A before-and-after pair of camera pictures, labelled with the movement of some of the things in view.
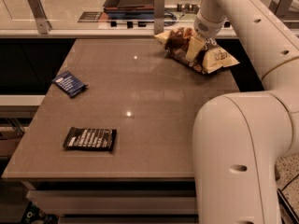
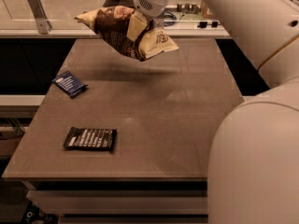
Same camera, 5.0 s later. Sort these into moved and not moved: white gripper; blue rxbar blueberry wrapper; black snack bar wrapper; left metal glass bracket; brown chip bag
Moved: brown chip bag; white gripper
Not moved: left metal glass bracket; blue rxbar blueberry wrapper; black snack bar wrapper
